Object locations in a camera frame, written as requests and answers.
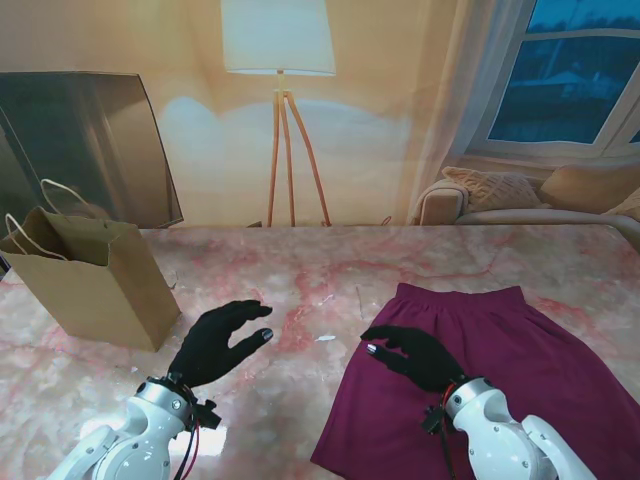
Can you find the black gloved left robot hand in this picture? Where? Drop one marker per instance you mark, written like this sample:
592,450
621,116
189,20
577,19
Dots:
210,350

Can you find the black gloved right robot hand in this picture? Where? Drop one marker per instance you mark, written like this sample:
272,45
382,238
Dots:
425,357

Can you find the magenta shorts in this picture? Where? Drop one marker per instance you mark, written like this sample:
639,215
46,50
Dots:
500,380

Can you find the kraft paper bag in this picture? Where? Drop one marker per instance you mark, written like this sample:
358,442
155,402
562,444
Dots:
85,300

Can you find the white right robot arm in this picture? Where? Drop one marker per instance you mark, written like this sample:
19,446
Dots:
505,440

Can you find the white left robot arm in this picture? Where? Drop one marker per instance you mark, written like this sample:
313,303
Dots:
130,440

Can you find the beige sofa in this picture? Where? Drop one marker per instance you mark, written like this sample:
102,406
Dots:
500,215

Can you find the cream knitted cushion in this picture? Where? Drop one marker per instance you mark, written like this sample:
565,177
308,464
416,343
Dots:
490,187

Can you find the plain tan cushion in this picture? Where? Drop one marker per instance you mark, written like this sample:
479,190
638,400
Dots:
585,187

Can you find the dark grey flat screen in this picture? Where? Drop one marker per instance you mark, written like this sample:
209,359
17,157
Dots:
75,130

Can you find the sheer white curtain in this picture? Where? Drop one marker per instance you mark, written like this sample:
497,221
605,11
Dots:
465,100

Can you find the white framed window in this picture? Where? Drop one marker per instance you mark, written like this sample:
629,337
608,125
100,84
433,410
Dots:
565,85

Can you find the white tripod floor lamp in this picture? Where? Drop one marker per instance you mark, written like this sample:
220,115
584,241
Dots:
277,40

